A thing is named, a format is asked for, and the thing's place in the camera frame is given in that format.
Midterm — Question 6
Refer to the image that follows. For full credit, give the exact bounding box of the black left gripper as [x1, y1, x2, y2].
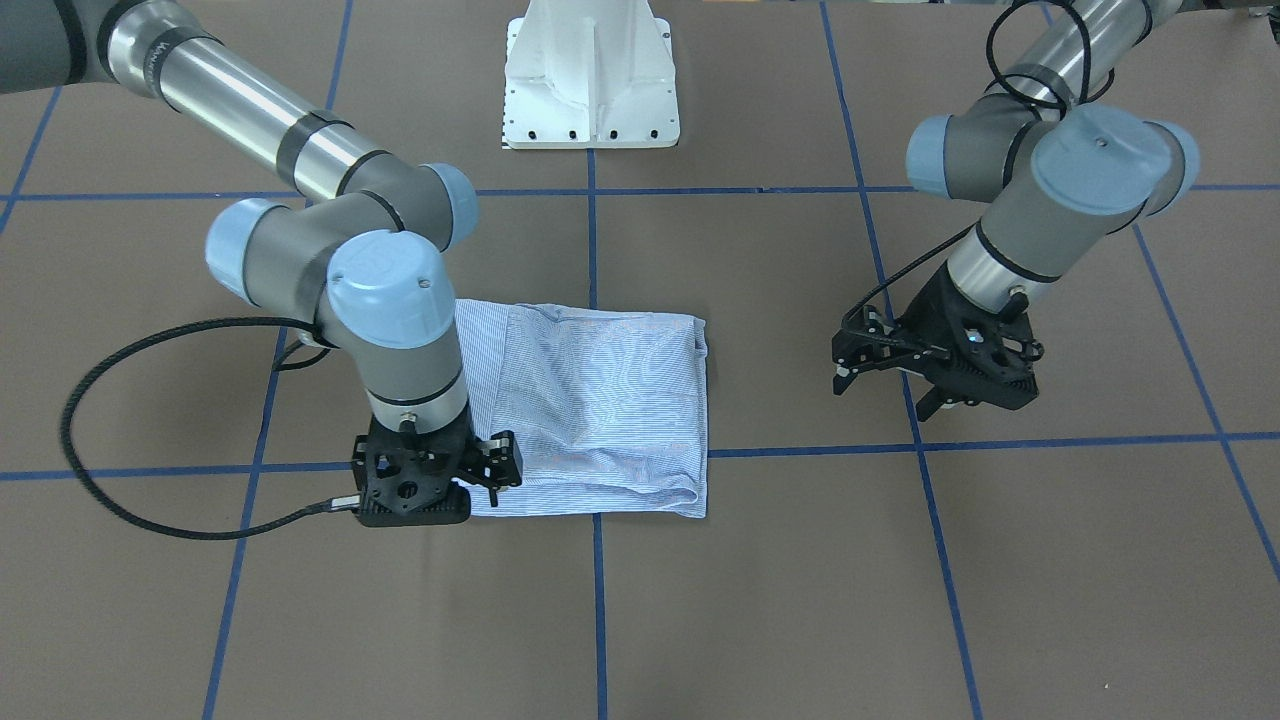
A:
[831, 265, 1030, 423]

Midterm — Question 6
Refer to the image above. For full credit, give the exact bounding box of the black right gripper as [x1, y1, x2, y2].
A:
[366, 418, 524, 507]

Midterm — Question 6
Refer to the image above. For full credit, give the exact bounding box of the light blue striped shirt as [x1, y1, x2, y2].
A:
[456, 300, 709, 519]

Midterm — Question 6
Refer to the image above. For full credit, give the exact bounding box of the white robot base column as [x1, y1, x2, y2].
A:
[500, 1, 682, 150]

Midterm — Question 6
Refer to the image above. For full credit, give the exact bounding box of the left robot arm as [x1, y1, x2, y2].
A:
[831, 1, 1201, 421]

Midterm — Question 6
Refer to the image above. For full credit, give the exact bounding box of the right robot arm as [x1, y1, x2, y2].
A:
[1, 1, 524, 516]

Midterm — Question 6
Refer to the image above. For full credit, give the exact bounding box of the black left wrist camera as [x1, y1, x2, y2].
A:
[900, 296, 1044, 421]

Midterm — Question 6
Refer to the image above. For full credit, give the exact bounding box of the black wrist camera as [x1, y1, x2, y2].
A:
[349, 432, 472, 528]
[900, 296, 1044, 421]

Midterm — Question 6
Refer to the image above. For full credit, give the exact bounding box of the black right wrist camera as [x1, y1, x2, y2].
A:
[349, 432, 472, 528]

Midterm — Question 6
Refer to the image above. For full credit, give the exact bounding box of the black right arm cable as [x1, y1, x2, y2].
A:
[60, 316, 364, 543]

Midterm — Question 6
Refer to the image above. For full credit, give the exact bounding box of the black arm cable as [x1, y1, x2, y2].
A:
[840, 0, 1119, 331]
[60, 316, 364, 543]

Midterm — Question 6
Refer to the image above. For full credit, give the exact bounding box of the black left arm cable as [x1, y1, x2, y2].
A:
[840, 0, 1119, 331]

